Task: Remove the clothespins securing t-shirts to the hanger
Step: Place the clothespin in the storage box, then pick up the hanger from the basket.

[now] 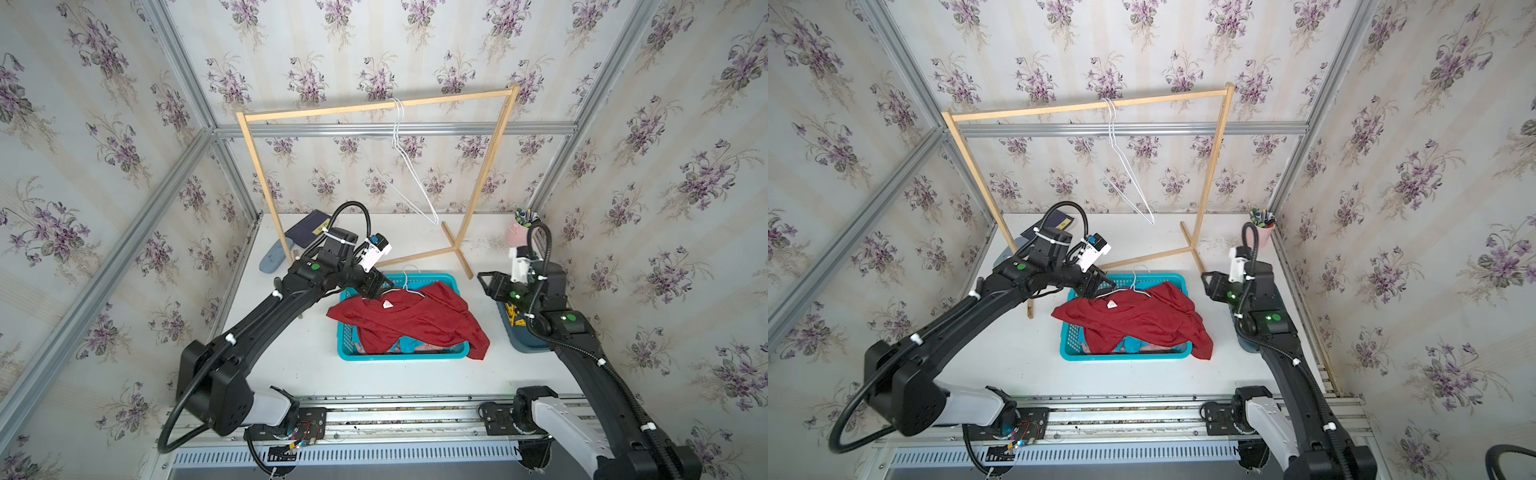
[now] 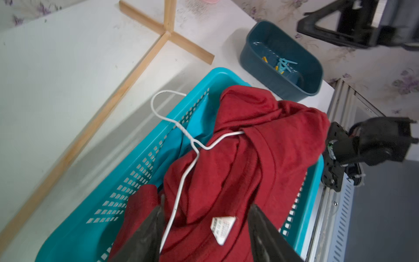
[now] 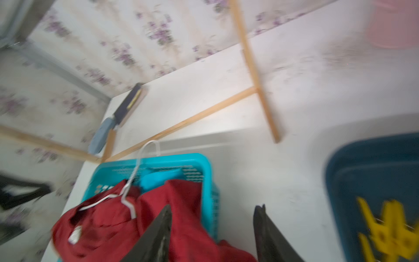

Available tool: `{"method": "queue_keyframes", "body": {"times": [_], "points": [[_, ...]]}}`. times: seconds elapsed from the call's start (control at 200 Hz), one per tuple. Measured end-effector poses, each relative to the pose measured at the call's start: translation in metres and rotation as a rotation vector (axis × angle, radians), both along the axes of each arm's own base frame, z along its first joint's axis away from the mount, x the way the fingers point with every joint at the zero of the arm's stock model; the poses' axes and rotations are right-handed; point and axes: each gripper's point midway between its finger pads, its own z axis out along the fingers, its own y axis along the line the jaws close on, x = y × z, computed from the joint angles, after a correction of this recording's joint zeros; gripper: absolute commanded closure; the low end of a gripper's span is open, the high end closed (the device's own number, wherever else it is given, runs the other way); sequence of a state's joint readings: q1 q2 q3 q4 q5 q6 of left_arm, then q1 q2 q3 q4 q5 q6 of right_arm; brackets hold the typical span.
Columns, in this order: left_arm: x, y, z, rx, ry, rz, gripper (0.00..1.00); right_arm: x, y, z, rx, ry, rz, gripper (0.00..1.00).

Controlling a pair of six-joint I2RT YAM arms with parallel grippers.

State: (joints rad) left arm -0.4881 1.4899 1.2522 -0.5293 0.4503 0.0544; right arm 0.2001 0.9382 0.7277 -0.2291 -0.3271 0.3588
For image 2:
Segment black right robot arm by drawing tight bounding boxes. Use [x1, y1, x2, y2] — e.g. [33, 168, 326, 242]
[297, 1, 419, 192]

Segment teal clothespin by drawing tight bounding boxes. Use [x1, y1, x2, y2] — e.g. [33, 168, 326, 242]
[276, 58, 297, 74]

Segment teal t-shirt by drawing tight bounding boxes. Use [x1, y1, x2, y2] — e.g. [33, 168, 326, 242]
[149, 107, 218, 187]

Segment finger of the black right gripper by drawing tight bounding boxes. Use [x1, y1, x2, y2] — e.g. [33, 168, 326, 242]
[297, 1, 376, 49]

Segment teal perforated plastic basket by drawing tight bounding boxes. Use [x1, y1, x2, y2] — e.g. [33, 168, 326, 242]
[35, 67, 325, 262]

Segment dark teal plastic tub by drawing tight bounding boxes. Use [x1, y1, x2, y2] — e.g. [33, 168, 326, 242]
[240, 21, 323, 102]

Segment wooden clothes rack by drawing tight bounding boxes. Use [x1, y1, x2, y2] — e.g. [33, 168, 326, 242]
[1, 1, 214, 251]

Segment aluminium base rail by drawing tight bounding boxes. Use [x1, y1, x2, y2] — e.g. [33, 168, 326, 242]
[302, 79, 384, 262]

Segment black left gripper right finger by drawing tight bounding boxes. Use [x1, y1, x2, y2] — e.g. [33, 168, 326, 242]
[247, 204, 302, 262]

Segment white hanger of red shirt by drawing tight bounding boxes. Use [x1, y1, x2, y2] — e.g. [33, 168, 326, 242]
[150, 90, 246, 253]

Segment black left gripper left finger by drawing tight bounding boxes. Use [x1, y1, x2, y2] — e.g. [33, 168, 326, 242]
[109, 194, 165, 262]

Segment dark red t-shirt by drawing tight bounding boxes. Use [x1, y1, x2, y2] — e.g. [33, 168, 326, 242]
[107, 84, 331, 262]

